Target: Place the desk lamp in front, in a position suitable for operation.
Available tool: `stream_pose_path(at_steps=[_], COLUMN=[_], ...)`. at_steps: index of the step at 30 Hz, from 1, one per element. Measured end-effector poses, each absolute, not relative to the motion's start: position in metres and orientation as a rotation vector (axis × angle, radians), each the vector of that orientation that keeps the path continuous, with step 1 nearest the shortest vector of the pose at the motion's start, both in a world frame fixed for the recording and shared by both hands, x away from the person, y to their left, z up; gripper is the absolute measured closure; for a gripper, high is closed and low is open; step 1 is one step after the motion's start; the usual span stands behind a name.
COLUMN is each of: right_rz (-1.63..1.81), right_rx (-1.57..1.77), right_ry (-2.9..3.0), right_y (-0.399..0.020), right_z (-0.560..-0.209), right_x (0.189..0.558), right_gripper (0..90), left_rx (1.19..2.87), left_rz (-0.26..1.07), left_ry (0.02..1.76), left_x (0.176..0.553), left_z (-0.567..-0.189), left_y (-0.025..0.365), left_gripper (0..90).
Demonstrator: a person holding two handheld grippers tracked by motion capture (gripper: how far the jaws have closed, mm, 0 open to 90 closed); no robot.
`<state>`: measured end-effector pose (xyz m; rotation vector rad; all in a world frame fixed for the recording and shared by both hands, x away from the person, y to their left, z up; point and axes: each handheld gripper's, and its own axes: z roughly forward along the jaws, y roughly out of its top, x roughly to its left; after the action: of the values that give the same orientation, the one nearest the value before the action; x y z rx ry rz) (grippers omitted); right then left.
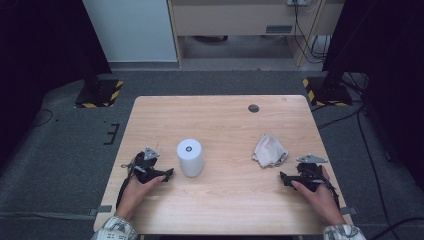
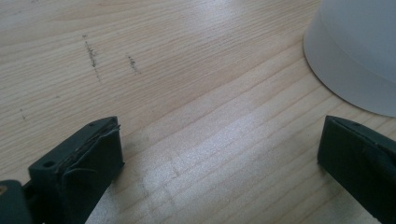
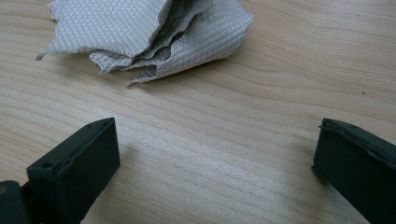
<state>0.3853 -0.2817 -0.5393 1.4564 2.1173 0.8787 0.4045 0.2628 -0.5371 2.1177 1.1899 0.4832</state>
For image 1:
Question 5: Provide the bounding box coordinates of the beige cloth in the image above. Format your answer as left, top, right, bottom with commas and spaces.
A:
251, 133, 290, 169

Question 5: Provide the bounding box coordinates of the left hand-held gripper cable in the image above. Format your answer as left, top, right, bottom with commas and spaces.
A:
115, 161, 138, 210

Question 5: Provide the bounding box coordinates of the bundle of black hanging cables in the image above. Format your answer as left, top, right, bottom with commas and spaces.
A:
292, 2, 332, 65

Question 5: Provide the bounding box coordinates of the person's left hand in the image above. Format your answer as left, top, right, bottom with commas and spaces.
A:
114, 162, 167, 222

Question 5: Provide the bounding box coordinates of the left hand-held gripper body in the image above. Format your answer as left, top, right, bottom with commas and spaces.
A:
132, 146, 162, 185

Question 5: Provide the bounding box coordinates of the person's right hand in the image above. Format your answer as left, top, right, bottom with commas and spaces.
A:
290, 165, 347, 226

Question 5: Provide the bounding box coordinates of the right hand-held gripper cable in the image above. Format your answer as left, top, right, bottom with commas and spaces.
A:
309, 168, 341, 212

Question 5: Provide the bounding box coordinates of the light wooden desk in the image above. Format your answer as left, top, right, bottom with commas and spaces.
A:
166, 0, 346, 70

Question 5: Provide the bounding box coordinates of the white cylindrical bottle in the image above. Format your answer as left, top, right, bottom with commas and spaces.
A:
176, 138, 205, 179

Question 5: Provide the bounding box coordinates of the grey tape strip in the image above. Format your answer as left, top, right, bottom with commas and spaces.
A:
88, 204, 114, 217
339, 206, 360, 217

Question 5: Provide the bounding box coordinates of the hand-held gripper cable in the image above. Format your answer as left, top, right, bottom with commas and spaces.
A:
309, 168, 341, 212
115, 161, 138, 210

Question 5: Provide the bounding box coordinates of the long black floor cable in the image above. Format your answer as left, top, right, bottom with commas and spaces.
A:
355, 108, 392, 232

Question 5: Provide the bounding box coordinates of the striped black stand base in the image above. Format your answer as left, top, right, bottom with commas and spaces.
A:
302, 76, 354, 108
74, 77, 125, 109

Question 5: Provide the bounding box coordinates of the white cabinet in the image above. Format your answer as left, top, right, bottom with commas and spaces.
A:
81, 0, 179, 64

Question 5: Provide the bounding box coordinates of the dark curtain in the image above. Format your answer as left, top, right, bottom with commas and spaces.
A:
0, 0, 113, 169
321, 0, 424, 183

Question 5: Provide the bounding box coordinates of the thin black floor cable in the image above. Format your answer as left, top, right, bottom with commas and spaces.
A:
30, 107, 55, 128

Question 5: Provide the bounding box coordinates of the thick black floor cable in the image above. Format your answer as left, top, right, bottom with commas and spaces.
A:
369, 217, 424, 240

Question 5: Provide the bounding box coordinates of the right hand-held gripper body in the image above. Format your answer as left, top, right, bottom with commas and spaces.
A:
292, 153, 329, 193

